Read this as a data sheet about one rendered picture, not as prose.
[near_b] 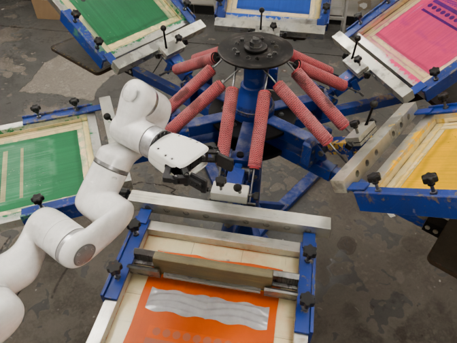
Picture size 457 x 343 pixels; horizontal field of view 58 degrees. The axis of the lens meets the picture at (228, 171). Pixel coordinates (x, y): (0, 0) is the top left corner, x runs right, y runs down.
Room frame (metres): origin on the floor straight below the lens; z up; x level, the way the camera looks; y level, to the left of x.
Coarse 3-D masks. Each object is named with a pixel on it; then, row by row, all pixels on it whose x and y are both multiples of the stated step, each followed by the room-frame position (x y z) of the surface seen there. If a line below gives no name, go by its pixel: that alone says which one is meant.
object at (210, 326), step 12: (240, 264) 0.73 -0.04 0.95; (252, 264) 0.73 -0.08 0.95; (216, 288) 0.65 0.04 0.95; (228, 300) 0.61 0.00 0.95; (240, 300) 0.61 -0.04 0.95; (252, 300) 0.61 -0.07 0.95; (264, 300) 0.61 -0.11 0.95; (276, 300) 0.61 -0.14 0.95; (276, 312) 0.57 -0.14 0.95; (204, 324) 0.53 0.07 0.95; (216, 324) 0.53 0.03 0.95; (216, 336) 0.50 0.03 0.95; (228, 336) 0.50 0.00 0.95; (240, 336) 0.50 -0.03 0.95; (252, 336) 0.50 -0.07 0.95; (264, 336) 0.50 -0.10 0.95
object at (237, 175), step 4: (236, 168) 1.09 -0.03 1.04; (228, 172) 1.07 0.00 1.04; (232, 172) 1.07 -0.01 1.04; (236, 172) 1.07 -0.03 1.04; (240, 172) 1.07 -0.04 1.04; (244, 172) 1.07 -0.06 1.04; (228, 176) 1.04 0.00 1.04; (232, 176) 1.04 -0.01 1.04; (236, 176) 1.04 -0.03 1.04; (240, 176) 1.04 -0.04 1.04; (244, 176) 1.07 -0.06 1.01; (228, 180) 1.02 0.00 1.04; (232, 180) 1.02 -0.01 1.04; (236, 180) 1.02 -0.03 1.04; (240, 180) 1.02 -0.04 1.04
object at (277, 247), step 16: (160, 224) 0.87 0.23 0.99; (144, 240) 0.81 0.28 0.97; (192, 240) 0.82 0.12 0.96; (208, 240) 0.81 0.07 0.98; (224, 240) 0.80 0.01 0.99; (240, 240) 0.80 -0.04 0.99; (256, 240) 0.80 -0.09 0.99; (272, 240) 0.80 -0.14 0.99; (288, 256) 0.76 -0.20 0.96; (112, 304) 0.58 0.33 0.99; (96, 320) 0.53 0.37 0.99; (112, 320) 0.54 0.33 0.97; (96, 336) 0.48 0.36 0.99; (304, 336) 0.48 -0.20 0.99
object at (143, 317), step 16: (192, 256) 0.76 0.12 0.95; (144, 288) 0.65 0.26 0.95; (160, 288) 0.65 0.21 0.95; (176, 288) 0.65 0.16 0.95; (192, 288) 0.65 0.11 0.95; (208, 288) 0.65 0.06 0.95; (144, 304) 0.59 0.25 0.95; (144, 320) 0.55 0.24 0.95; (160, 320) 0.55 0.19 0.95; (176, 320) 0.55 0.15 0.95; (192, 320) 0.55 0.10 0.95; (128, 336) 0.50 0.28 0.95; (144, 336) 0.50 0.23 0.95
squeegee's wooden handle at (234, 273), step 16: (160, 256) 0.69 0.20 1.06; (176, 256) 0.69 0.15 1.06; (160, 272) 0.68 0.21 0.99; (176, 272) 0.67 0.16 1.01; (192, 272) 0.66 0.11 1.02; (208, 272) 0.65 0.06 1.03; (224, 272) 0.64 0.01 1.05; (240, 272) 0.64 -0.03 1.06; (256, 272) 0.64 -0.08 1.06; (272, 272) 0.64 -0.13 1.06
